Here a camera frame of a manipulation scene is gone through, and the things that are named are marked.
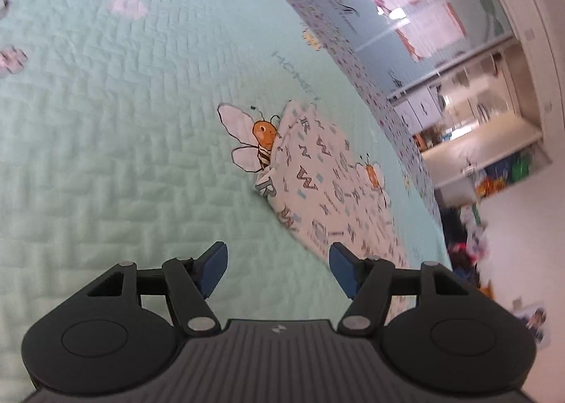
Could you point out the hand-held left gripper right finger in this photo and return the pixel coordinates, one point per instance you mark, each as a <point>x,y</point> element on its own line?
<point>340,266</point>

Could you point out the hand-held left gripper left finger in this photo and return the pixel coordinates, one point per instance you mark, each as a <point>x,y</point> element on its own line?
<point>215,266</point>

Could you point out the white printed garment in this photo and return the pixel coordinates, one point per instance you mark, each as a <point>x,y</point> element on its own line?
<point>326,173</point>

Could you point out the dark clothes pile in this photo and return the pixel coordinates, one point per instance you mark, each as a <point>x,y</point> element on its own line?
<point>459,253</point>

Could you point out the cream door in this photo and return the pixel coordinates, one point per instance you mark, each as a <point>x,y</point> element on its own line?
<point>459,173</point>

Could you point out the small wooden shelf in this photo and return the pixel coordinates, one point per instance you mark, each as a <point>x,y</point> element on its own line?
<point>426,140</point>

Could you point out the green bee print bedspread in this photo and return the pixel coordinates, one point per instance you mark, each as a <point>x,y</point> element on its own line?
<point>110,142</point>

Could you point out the white drawer cabinet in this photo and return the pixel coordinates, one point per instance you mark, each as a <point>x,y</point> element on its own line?
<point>415,114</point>

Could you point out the shelf with colourful things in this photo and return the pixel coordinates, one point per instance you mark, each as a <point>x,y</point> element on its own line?
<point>507,169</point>

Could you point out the wall poster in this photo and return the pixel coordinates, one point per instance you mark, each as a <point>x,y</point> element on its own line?
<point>536,323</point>

